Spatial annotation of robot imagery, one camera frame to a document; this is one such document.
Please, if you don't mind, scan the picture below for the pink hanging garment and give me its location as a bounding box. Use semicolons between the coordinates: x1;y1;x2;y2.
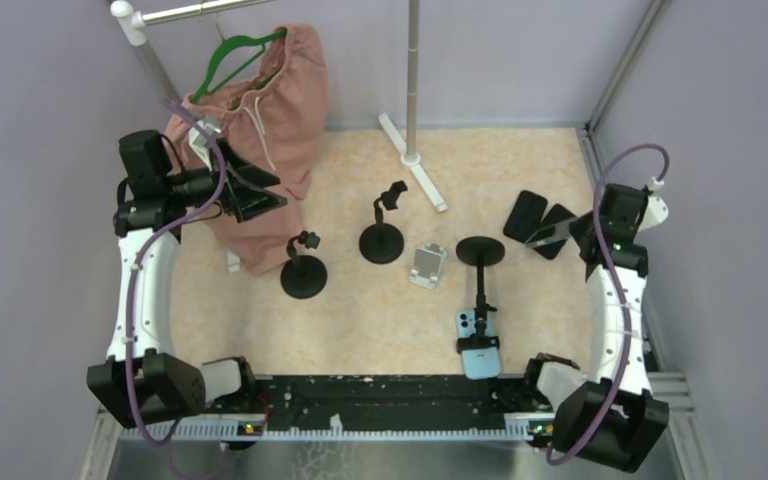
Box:
182;23;329;275

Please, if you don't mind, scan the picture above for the black smartphone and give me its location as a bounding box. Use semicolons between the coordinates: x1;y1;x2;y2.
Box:
503;190;548;243
527;204;577;260

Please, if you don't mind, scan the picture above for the black phone stand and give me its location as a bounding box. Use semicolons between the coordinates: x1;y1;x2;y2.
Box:
280;231;328;300
359;180;408;265
456;236;506;353

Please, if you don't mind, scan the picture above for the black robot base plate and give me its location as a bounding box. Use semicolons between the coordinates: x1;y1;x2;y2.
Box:
208;375;555;448

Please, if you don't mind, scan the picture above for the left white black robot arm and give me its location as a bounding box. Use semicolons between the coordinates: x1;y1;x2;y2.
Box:
86;130;286;429

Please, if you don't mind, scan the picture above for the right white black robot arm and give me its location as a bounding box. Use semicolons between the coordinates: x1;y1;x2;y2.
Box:
524;183;669;473

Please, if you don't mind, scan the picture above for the wrist white camera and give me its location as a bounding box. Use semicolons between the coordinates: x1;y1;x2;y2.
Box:
188;115;221;171
638;176;669;231

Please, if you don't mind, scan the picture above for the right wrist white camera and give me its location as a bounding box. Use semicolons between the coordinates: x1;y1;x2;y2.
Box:
638;176;669;231

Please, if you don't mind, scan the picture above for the metal clothes rack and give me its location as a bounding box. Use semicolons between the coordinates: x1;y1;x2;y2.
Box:
109;0;450;274

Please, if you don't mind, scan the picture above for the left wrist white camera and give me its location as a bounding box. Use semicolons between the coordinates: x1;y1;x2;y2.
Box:
188;115;221;171

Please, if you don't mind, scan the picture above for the blue-cased smartphone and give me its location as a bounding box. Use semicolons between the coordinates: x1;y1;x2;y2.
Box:
455;309;502;380

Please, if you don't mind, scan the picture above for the green clothes hanger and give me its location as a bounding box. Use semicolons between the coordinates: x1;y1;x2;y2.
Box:
189;27;289;105

